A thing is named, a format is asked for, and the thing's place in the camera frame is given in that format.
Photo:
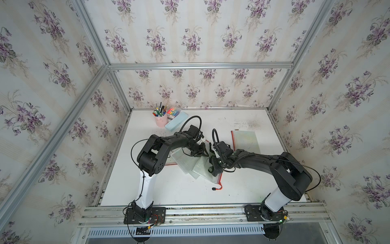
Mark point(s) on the white ventilation grille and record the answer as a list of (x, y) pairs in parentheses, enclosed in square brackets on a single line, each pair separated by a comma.
[(180, 231)]

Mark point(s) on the aluminium mounting rail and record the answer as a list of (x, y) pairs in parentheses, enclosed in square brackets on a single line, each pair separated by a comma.
[(175, 215)]

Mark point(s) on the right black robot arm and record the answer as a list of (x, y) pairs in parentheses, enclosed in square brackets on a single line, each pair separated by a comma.
[(291, 177)]

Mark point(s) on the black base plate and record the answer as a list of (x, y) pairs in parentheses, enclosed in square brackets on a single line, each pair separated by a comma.
[(151, 215), (256, 213)]

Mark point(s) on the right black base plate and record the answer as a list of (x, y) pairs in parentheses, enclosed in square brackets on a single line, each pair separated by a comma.
[(256, 213)]

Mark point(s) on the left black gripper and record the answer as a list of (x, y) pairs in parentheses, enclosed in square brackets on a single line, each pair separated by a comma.
[(200, 152)]

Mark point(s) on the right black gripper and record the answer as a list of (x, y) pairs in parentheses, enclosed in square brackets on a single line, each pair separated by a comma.
[(214, 162)]

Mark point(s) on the pink pen cup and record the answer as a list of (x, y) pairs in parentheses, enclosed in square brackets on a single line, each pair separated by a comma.
[(161, 121)]

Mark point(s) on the colourful marker box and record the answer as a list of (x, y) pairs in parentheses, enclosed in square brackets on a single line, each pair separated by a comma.
[(173, 112)]

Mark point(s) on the mesh document bag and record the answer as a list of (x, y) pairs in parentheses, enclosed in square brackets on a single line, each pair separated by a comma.
[(245, 140), (170, 160), (196, 166)]

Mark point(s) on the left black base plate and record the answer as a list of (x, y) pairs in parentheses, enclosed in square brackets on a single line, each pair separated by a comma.
[(151, 215)]

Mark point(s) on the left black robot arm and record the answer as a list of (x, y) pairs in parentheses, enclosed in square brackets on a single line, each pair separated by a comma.
[(153, 157)]

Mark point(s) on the light blue pencil case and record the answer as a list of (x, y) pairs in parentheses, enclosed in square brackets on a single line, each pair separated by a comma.
[(177, 121)]

